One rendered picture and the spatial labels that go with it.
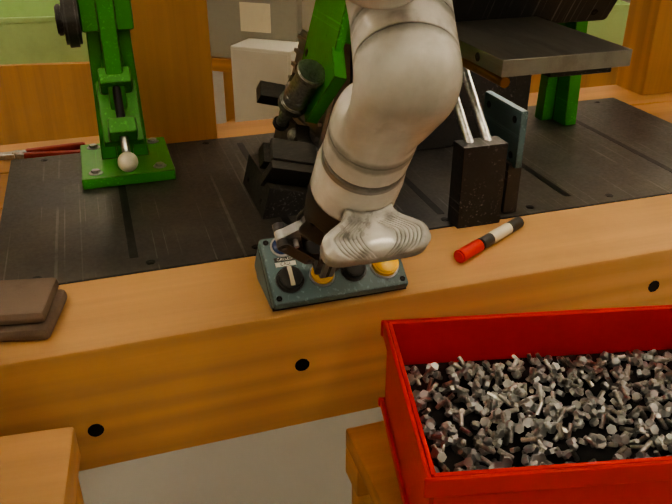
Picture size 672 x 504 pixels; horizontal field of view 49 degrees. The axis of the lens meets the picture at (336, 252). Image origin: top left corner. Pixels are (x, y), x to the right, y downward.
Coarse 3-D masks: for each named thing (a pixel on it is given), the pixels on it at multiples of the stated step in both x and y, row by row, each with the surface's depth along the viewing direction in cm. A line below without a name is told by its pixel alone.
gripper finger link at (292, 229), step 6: (294, 222) 67; (300, 222) 67; (282, 228) 68; (288, 228) 68; (294, 228) 67; (276, 234) 68; (282, 234) 68; (288, 234) 67; (294, 234) 68; (300, 234) 68; (276, 240) 68; (294, 240) 68; (300, 240) 69; (294, 246) 68
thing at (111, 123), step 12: (96, 84) 106; (108, 84) 103; (120, 84) 104; (132, 84) 107; (108, 96) 105; (120, 96) 104; (132, 96) 106; (108, 108) 105; (120, 108) 103; (132, 108) 106; (108, 120) 102; (120, 120) 102; (132, 120) 102; (108, 132) 104; (120, 132) 102; (132, 132) 102; (108, 144) 104; (120, 144) 105; (132, 144) 106
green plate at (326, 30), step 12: (324, 0) 94; (336, 0) 90; (324, 12) 94; (336, 12) 90; (312, 24) 97; (324, 24) 93; (336, 24) 89; (348, 24) 88; (312, 36) 97; (324, 36) 93; (336, 36) 89; (348, 36) 90; (312, 48) 96; (324, 48) 92; (336, 48) 89
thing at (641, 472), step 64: (384, 320) 72; (448, 320) 72; (512, 320) 73; (576, 320) 73; (640, 320) 74; (448, 384) 69; (512, 384) 70; (576, 384) 69; (640, 384) 69; (448, 448) 63; (512, 448) 61; (576, 448) 62; (640, 448) 62
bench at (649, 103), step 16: (592, 96) 152; (608, 96) 152; (624, 96) 152; (640, 96) 152; (656, 96) 152; (656, 112) 143; (224, 128) 135; (240, 128) 135; (256, 128) 135; (272, 128) 135; (16, 144) 127; (32, 144) 127; (48, 144) 127; (0, 160) 121; (0, 176) 115; (0, 192) 109; (0, 208) 105
